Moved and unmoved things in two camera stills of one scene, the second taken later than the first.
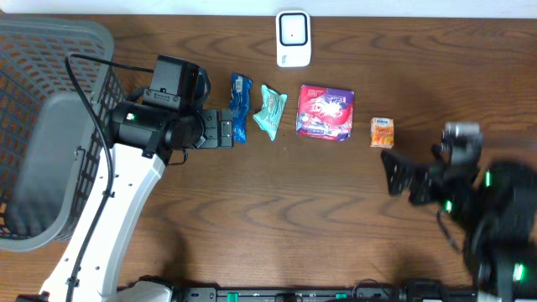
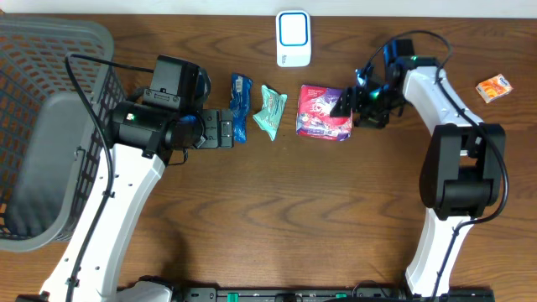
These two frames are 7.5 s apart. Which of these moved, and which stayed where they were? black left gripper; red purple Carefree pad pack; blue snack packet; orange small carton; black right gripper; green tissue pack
Moved: black right gripper; orange small carton
Stayed: blue snack packet; red purple Carefree pad pack; green tissue pack; black left gripper
